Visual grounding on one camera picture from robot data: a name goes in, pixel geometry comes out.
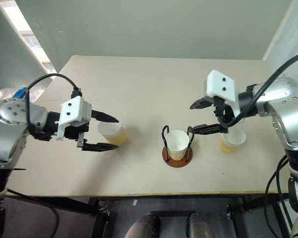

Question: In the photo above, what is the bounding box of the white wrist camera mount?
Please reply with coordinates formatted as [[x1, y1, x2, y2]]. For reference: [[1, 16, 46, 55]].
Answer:
[[56, 96, 93, 141], [205, 70, 240, 118]]

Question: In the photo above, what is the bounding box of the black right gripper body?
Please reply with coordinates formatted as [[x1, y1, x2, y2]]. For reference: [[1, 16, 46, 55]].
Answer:
[[212, 96, 236, 127]]

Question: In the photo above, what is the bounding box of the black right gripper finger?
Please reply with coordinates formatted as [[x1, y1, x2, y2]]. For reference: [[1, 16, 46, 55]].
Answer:
[[187, 124, 229, 135], [189, 97, 215, 111]]

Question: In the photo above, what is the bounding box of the dark rounded shape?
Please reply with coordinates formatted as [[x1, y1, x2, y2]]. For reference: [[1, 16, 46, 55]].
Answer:
[[125, 214, 160, 238]]

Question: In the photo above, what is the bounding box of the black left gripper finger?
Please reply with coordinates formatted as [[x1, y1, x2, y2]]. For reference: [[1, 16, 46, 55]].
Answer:
[[90, 110, 120, 123], [81, 142, 119, 152]]

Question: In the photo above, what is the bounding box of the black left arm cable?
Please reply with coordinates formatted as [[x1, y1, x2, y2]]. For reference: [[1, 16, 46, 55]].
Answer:
[[24, 73, 83, 139]]

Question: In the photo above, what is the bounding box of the black metal table frame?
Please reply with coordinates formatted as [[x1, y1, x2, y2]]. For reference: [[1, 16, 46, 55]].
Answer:
[[4, 190, 293, 238]]

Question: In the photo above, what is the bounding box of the yellow paper cup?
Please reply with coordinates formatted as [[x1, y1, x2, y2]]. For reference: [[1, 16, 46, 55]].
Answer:
[[218, 125, 247, 155], [166, 129, 190, 161], [97, 121, 128, 147]]

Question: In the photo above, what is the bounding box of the blue object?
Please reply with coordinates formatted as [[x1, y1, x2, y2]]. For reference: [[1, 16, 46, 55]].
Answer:
[[12, 87, 28, 100]]

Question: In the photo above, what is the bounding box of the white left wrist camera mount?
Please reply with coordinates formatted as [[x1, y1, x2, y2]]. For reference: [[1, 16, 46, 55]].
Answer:
[[56, 96, 93, 141]]

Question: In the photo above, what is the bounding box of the black cable at robot torso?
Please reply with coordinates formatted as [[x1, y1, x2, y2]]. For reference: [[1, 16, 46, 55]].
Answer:
[[264, 154, 293, 238]]

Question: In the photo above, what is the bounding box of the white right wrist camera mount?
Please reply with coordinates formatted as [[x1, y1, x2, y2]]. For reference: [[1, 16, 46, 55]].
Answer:
[[205, 70, 240, 118]]

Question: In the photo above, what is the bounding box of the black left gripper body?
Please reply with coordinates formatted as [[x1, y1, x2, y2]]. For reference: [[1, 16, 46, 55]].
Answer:
[[64, 123, 90, 149]]

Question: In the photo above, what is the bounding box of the brown round cup holder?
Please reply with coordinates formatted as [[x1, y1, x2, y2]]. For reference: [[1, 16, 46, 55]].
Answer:
[[161, 125, 196, 169]]

